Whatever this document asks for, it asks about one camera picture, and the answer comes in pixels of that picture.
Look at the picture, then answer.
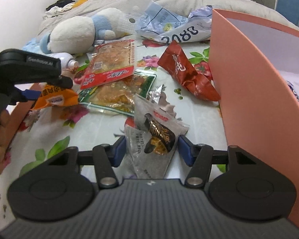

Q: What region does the orange snack packet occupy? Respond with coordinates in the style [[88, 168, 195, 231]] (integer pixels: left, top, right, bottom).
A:
[[32, 84, 78, 110]]

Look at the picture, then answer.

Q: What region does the grey newspaper print snack packet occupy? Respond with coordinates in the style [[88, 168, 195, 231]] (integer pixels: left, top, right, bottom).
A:
[[124, 95, 189, 179]]

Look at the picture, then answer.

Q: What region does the green tofu snack packet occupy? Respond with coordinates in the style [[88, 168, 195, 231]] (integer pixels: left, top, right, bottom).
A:
[[78, 70, 156, 117]]

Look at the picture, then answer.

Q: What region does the red white tofu snack packet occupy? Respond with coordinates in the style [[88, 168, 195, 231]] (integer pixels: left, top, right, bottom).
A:
[[81, 39, 135, 90]]

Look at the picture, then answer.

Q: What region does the floral bed sheet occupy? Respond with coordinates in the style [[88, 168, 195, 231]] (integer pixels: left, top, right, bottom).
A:
[[0, 40, 227, 230]]

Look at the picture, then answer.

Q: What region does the white spray bottle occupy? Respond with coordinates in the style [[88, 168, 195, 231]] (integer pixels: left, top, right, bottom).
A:
[[48, 52, 79, 69]]

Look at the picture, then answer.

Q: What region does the white blue plush toy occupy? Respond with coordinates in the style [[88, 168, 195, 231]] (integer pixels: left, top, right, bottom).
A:
[[40, 8, 131, 54]]

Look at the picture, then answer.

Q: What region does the dark red snack packet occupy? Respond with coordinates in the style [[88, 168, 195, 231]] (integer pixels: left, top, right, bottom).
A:
[[158, 41, 221, 101]]

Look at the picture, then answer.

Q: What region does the pink deep cardboard box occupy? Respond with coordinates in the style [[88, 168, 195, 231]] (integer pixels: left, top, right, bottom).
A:
[[209, 9, 299, 227]]

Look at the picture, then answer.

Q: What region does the crumpled blue white plastic bag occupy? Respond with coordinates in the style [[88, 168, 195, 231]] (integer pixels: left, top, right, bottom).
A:
[[136, 2, 213, 44]]

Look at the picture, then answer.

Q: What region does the grey duvet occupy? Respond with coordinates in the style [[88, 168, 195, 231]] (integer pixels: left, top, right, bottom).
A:
[[36, 0, 299, 40]]

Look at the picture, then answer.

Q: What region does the blue chair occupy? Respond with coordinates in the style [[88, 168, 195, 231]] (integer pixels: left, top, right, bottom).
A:
[[275, 0, 299, 25]]

